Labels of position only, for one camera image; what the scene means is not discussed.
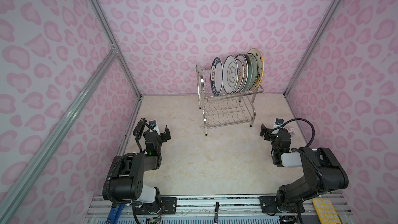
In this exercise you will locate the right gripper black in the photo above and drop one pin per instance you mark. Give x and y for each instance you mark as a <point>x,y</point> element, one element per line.
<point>263,130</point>

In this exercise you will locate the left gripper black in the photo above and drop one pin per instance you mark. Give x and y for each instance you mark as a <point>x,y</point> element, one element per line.
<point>165,138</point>

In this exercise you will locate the silver two-tier dish rack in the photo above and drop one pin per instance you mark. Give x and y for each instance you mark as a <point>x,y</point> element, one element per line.
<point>224,109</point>

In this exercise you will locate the mint green flower plate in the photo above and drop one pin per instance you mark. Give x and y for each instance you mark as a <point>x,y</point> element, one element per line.
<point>251,66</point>

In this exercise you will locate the white plate black rings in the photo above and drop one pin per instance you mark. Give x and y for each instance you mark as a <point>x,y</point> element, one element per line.
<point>230,74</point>

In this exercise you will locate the halloween cat star plate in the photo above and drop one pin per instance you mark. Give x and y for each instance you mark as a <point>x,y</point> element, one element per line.
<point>259,68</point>

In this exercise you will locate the white plate black text rim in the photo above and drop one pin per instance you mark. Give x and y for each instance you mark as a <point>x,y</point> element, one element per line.
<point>216,76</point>

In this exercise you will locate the orange sunburst plate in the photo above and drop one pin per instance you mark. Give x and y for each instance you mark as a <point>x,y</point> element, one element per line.
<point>240,74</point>
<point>245,74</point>

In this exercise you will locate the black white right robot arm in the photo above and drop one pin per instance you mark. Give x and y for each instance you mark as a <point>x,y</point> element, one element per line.
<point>322,172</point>

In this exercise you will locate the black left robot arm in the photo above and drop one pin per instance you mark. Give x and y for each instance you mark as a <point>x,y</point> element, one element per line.
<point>124,183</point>

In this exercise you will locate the small pink box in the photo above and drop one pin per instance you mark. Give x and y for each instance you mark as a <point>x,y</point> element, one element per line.
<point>291,130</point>

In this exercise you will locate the black stapler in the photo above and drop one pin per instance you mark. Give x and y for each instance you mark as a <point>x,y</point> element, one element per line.
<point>139,129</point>

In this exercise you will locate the black marker pen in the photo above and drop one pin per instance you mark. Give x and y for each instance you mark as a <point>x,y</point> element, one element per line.
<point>216,214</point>

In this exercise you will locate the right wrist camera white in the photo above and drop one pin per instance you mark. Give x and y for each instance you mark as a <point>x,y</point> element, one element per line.
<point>278,123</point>

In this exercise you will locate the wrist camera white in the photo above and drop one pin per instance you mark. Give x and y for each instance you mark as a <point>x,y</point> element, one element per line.
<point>154,126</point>
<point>278,123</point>

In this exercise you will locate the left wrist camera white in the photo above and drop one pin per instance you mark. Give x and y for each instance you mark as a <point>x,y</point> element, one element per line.
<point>154,126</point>

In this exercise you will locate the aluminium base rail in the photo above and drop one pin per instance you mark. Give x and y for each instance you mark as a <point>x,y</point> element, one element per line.
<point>200,209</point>

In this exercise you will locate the blue handled tool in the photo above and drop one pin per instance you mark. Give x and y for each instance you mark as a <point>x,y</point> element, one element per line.
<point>115,212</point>

